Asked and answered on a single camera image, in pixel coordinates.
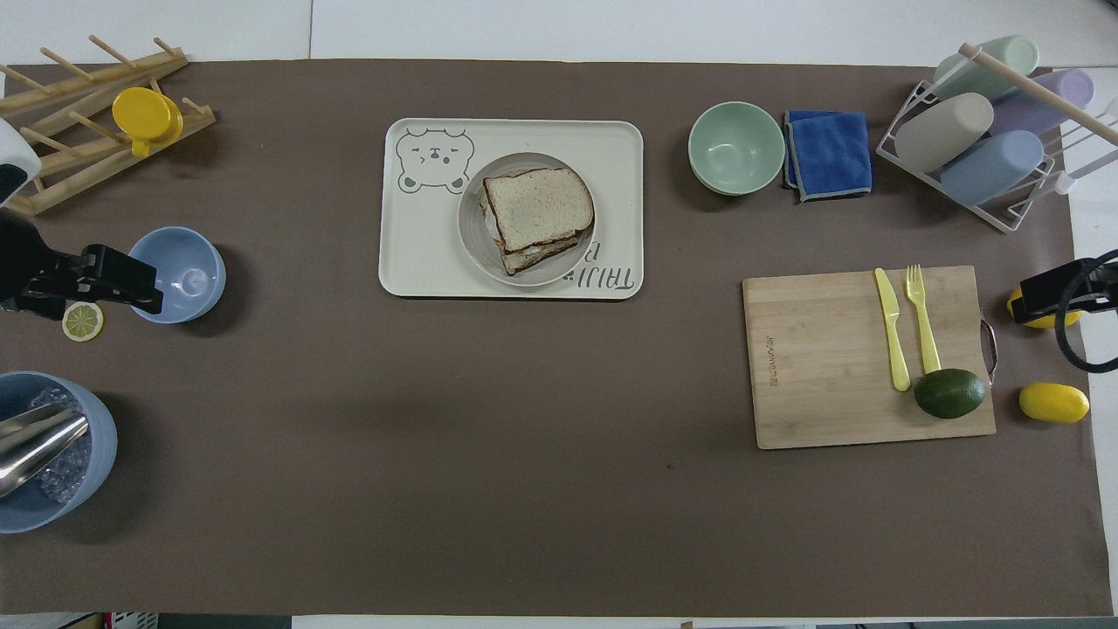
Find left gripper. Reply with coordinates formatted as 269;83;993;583
0;210;55;317

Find beige round plate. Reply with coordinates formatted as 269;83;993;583
458;152;596;287

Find sandwich lower half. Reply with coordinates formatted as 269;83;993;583
478;188;591;277

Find lemon slice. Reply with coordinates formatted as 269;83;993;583
62;301;105;342

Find light blue bowl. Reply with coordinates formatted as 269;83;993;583
128;226;227;325

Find metal scoop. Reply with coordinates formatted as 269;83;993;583
0;404;91;499

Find wooden dish rack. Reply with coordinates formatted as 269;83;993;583
0;35;217;218

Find yellow plastic cup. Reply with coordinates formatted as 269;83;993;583
112;86;184;159

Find light blue bucket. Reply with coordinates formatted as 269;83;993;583
0;371;118;535

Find clear ice cubes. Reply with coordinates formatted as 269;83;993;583
31;389;93;506

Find beige tray with bear print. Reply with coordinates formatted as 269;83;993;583
378;118;645;301

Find white bread slice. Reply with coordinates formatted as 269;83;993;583
483;167;596;253

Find light green bowl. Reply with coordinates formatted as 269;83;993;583
687;101;786;196

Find wooden cutting board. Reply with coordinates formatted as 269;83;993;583
742;265;999;451

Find blue cloth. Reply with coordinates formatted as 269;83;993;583
782;110;873;204

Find yellow plastic knife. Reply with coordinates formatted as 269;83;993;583
874;267;912;393

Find yellow plastic fork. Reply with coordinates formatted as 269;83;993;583
904;263;942;377

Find beige cup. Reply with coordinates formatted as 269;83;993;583
895;92;996;174

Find green avocado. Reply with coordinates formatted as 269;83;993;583
913;368;989;420

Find light blue cup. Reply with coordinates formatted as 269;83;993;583
940;129;1046;207

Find light green cup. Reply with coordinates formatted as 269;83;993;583
933;35;1040;101

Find wooden rod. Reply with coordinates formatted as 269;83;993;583
959;42;1118;146

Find yellow lemon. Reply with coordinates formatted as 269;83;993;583
1006;284;1084;330
1018;382;1091;425

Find light purple cup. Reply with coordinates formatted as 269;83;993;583
991;68;1096;136

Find black cable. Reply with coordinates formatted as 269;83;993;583
1054;249;1118;374

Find white wire cup rack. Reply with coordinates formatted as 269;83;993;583
876;44;1118;233

